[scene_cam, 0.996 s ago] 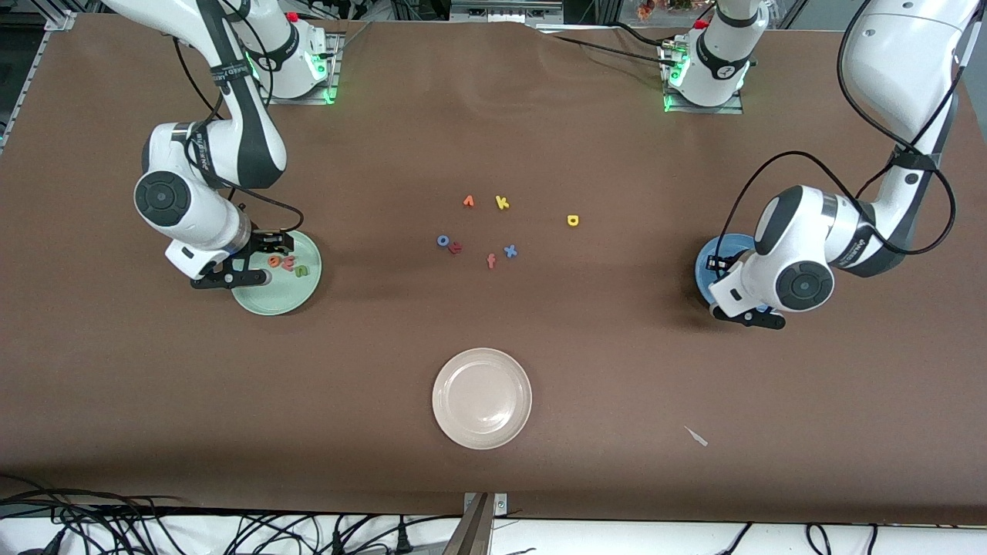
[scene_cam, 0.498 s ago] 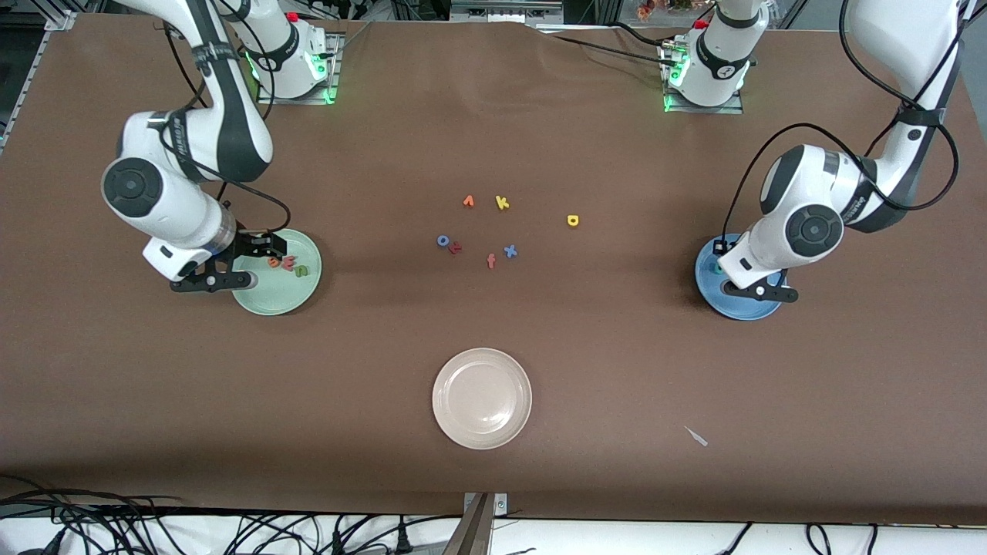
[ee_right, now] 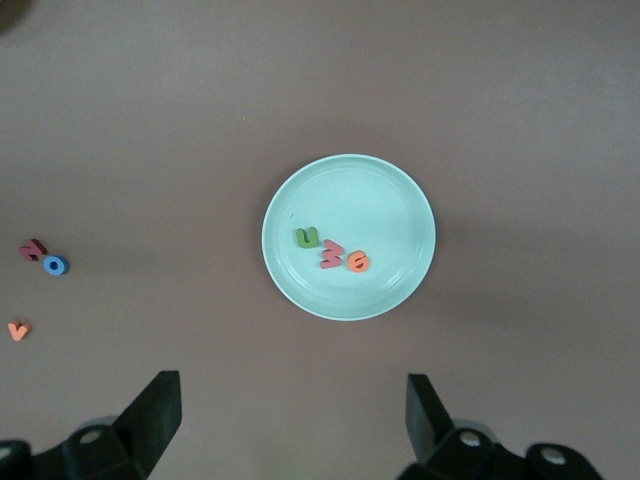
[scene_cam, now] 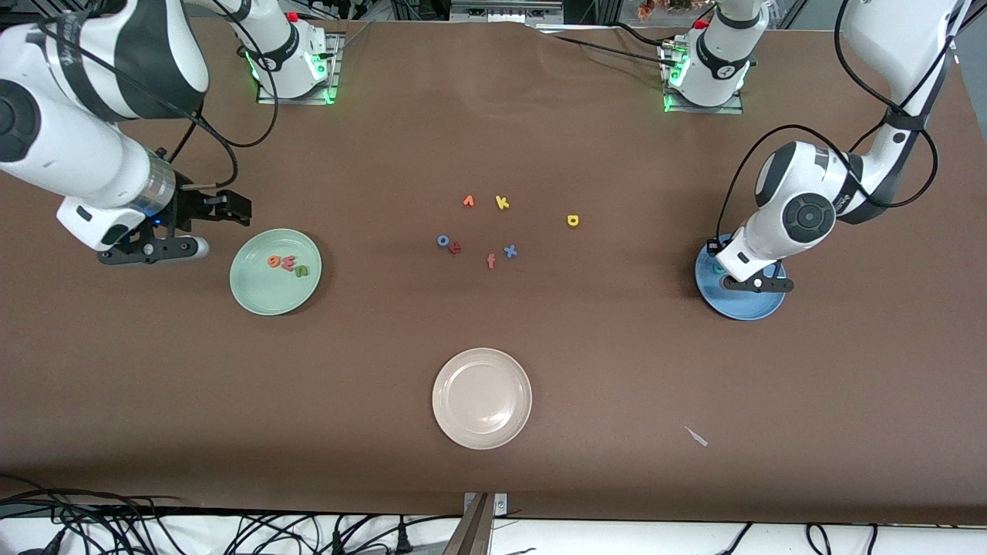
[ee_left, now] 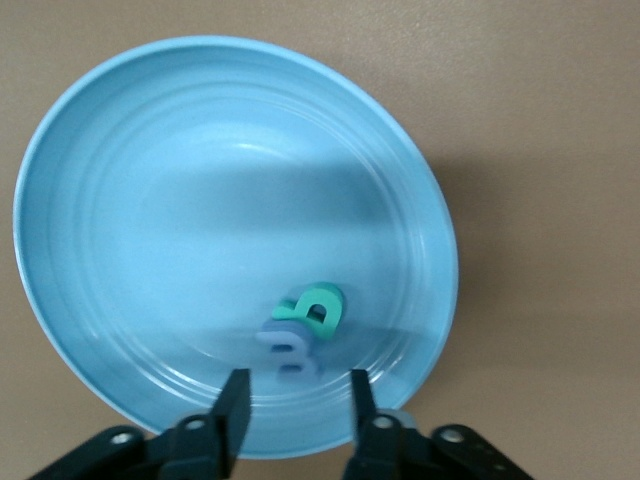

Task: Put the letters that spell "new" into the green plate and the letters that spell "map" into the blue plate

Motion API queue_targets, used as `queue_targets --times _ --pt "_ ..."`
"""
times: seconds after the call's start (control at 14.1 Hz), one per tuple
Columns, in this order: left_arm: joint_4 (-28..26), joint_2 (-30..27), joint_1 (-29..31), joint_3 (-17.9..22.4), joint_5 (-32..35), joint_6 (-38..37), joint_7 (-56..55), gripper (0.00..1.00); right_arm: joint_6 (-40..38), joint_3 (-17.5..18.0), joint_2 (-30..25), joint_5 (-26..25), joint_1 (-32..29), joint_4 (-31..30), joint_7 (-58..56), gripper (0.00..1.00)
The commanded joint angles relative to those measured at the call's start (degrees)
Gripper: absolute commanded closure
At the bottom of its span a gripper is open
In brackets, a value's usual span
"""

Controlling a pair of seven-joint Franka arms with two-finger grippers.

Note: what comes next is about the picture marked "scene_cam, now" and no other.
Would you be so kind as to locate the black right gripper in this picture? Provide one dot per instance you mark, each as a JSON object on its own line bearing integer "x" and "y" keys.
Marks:
{"x": 190, "y": 206}

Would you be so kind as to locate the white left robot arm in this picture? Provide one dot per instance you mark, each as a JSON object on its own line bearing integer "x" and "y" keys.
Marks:
{"x": 771, "y": 247}

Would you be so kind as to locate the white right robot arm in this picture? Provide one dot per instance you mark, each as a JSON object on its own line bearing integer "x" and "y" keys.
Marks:
{"x": 77, "y": 154}

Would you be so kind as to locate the blue plate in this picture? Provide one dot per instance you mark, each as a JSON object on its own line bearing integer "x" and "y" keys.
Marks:
{"x": 752, "y": 306}

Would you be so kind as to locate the light green plate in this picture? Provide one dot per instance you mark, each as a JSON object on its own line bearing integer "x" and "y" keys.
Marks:
{"x": 266, "y": 297}

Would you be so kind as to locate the small white paper scrap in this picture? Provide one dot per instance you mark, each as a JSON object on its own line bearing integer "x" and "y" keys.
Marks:
{"x": 696, "y": 436}

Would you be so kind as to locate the brown paper table cover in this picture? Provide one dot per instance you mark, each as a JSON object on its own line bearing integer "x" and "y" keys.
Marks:
{"x": 493, "y": 116}

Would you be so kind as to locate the beige plate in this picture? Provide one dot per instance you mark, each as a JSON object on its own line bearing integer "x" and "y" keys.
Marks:
{"x": 482, "y": 398}

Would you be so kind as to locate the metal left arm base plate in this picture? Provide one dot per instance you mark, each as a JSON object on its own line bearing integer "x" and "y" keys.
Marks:
{"x": 671, "y": 106}

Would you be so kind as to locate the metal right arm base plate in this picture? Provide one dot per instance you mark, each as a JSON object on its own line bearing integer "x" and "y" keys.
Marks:
{"x": 333, "y": 77}

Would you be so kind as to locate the silver metal frame piece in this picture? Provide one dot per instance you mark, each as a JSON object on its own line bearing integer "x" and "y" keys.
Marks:
{"x": 501, "y": 11}

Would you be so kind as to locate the metal camera pole bracket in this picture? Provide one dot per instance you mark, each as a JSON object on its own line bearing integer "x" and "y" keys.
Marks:
{"x": 472, "y": 532}

